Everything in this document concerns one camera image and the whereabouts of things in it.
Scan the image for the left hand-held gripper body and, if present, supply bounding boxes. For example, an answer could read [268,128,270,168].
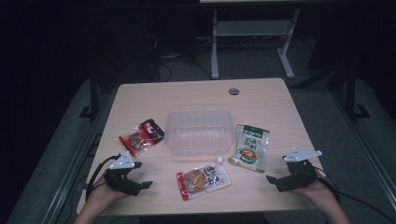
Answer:
[103,151,143,197]

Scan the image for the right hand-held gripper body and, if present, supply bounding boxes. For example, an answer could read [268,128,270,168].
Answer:
[275,147,323,193]

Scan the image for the red snack packet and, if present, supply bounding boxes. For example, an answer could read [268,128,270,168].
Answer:
[118,119,165,158]

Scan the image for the green and white packet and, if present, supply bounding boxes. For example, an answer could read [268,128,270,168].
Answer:
[228,123,271,174]

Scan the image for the clear plastic container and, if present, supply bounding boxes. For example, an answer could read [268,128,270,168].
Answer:
[164,109,235,157]

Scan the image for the person's left hand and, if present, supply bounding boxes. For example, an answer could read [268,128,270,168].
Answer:
[86,175,130,208]

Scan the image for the person's right hand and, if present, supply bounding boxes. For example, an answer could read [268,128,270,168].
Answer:
[291,177,340,213]

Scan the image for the black metal stand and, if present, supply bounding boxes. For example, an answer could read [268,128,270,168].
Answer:
[345,62,372,121]
[78,68,101,121]

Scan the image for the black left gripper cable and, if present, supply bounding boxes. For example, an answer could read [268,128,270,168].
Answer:
[85,153,122,200]

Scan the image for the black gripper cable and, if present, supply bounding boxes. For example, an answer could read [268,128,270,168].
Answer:
[85,153,122,200]
[312,165,396,224]

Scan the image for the metal floor rail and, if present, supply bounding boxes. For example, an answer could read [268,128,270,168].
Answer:
[330,92,396,202]
[40,133,104,224]

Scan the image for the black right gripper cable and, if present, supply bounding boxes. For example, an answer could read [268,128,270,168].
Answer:
[312,165,396,224]

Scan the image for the black floor cables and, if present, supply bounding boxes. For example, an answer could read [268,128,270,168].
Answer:
[148,33,213,82]

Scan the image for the white metal frame desk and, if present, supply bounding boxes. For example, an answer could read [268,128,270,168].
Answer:
[199,0,302,80]

